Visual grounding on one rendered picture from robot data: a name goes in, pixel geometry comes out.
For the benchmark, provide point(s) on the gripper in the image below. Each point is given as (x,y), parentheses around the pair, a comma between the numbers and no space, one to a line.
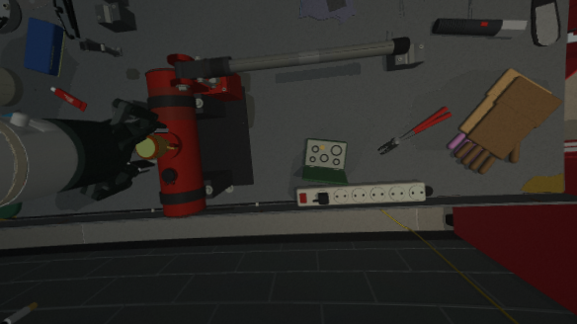
(103,151)

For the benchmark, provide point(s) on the brass release valve knob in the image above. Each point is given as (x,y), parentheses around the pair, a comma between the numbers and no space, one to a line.
(151,148)

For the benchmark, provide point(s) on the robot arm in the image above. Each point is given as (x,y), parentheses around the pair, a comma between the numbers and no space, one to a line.
(36,157)

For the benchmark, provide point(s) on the red hydraulic pump body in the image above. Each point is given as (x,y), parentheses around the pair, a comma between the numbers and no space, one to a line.
(180,117)

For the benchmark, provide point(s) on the grey storage vee block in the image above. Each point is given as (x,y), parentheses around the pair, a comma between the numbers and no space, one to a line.
(408,58)
(116,16)

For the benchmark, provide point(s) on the black filler cap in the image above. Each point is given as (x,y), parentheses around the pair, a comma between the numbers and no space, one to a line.
(169,176)

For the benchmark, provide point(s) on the small red tube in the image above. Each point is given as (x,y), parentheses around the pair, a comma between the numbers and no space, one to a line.
(68,99)

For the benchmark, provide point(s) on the small black tool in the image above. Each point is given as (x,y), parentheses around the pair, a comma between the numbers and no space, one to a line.
(99,47)

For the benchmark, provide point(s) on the grey cylinder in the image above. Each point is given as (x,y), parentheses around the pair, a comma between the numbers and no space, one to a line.
(9,86)

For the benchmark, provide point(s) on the blue box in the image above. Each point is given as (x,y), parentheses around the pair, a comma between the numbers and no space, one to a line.
(43,45)

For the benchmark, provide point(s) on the black flat tool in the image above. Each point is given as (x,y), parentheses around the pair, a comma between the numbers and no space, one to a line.
(66,18)

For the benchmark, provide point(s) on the grey round disc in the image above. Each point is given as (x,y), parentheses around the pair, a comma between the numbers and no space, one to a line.
(8,13)

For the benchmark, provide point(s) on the white stick brown tip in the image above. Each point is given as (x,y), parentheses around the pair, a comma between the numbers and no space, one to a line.
(20,313)

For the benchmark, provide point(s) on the purple cloth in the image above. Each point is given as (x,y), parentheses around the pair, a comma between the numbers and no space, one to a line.
(315,11)

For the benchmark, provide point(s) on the white power strip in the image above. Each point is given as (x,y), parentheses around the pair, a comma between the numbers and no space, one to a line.
(360,194)

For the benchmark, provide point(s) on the black utility knife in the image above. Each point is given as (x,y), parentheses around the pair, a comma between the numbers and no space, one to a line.
(460,26)

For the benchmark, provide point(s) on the brown work glove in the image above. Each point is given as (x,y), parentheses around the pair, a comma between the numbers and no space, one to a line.
(514,117)

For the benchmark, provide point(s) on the red tool cabinet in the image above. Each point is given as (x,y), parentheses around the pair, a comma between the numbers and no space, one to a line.
(518,243)

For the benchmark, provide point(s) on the yellow cloth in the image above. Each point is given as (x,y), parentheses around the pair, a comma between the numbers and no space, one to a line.
(543,184)

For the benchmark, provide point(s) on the grey curved metal bar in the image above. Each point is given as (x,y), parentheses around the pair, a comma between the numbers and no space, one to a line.
(545,22)

